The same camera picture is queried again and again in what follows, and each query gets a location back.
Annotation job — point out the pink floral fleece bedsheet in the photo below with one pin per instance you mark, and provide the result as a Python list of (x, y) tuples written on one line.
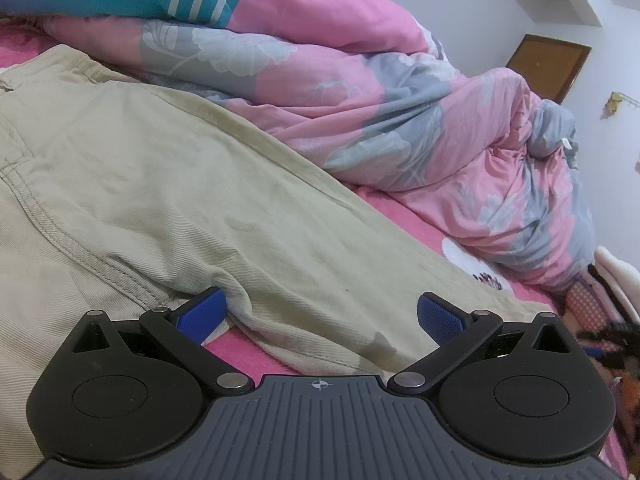
[(21, 41)]

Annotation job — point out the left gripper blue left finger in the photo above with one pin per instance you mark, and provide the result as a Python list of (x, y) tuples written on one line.
[(181, 333)]

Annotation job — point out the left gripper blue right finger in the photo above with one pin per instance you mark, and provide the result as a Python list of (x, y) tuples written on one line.
[(462, 339)]

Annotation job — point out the pink grey floral duvet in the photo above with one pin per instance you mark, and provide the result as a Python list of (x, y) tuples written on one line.
[(362, 90)]

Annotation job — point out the brown wooden door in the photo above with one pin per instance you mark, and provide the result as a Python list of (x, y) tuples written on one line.
[(550, 66)]

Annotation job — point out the stack of folded clothes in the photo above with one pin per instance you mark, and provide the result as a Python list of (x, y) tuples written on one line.
[(602, 311)]

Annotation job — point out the beige khaki trousers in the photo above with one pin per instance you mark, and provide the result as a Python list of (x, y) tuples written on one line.
[(123, 197)]

